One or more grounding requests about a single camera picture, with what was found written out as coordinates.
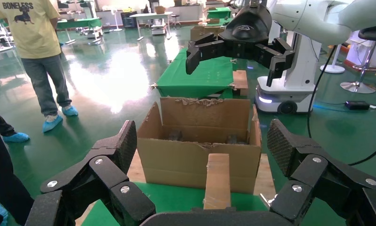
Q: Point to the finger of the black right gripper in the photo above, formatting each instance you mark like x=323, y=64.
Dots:
x=280, y=57
x=203, y=50

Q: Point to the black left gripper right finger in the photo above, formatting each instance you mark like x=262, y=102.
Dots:
x=303, y=168

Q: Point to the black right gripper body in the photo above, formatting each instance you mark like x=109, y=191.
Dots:
x=247, y=28

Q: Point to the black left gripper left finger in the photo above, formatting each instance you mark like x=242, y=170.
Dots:
x=82, y=187

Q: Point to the small brown cardboard box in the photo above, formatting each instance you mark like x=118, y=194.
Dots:
x=217, y=181

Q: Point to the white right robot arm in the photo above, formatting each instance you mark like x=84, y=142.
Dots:
x=316, y=18

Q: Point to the large open cardboard carton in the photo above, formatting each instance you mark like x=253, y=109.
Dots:
x=175, y=162

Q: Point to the white wheeled robot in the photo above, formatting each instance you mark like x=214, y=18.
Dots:
x=300, y=62

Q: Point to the white standing fan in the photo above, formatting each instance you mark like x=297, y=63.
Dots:
x=333, y=69

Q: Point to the silver binder clip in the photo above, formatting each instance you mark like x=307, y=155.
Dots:
x=153, y=86

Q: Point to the distant white table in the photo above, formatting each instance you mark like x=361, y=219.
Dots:
x=150, y=15

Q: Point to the person holding phone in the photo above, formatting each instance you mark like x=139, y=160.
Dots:
x=4, y=181

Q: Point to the black power adapter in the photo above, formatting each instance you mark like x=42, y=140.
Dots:
x=357, y=105

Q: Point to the green tablecloth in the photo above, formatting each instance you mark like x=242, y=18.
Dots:
x=175, y=199

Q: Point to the black chrome bar stool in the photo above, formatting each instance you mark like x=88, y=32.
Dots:
x=375, y=32

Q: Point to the person in black trousers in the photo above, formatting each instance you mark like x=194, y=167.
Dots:
x=0, y=124

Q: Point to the distant green covered table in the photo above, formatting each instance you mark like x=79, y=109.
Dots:
x=78, y=23

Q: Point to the person in yellow shirt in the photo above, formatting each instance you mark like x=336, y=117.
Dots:
x=32, y=34

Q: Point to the small white pedestal fan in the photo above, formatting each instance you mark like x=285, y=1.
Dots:
x=116, y=18

